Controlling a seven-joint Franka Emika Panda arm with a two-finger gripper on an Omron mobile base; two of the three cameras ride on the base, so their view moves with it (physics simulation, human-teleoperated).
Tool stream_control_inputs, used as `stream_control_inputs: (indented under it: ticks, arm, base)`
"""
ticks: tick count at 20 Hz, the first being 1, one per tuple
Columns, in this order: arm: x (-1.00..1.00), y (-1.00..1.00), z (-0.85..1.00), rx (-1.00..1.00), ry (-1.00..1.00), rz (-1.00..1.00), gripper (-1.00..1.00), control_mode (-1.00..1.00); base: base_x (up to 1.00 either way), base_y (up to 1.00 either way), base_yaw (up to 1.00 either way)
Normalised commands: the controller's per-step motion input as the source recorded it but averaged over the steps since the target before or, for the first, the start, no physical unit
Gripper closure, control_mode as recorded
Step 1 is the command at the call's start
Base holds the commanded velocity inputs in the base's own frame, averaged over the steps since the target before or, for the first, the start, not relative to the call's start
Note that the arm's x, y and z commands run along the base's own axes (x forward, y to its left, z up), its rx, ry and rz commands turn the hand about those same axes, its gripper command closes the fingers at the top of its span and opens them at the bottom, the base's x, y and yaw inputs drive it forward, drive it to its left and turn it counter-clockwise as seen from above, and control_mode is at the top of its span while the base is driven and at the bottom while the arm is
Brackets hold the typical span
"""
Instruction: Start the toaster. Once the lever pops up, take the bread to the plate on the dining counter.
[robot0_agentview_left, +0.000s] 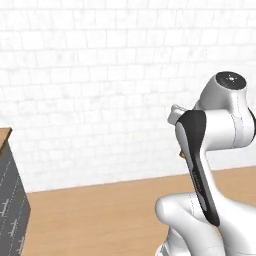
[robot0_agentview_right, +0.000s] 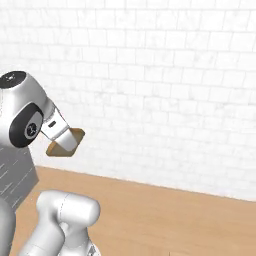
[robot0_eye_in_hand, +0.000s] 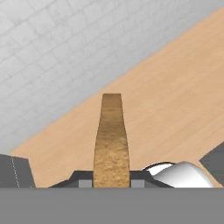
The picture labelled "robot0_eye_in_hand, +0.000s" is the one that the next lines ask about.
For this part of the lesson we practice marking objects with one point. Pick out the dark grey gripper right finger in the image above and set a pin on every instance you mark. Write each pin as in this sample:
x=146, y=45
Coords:
x=139, y=178

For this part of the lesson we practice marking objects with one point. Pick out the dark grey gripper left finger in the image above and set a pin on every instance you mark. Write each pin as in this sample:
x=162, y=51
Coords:
x=81, y=178

